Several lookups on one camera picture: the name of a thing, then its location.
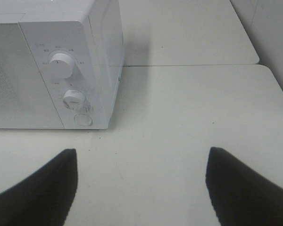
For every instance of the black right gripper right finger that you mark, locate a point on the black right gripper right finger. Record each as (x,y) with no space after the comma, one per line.
(239,195)

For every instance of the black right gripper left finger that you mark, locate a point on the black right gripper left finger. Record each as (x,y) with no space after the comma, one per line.
(45,197)

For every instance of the white microwave door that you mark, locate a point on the white microwave door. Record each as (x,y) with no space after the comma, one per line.
(24,99)

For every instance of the white timer knob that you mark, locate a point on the white timer knob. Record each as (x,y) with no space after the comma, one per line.
(73,99)

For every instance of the round white door button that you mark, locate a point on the round white door button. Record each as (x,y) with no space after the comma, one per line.
(83,120)

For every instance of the white microwave oven body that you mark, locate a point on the white microwave oven body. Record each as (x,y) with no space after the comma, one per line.
(90,30)

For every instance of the upper white power knob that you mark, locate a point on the upper white power knob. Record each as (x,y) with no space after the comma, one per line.
(63,65)

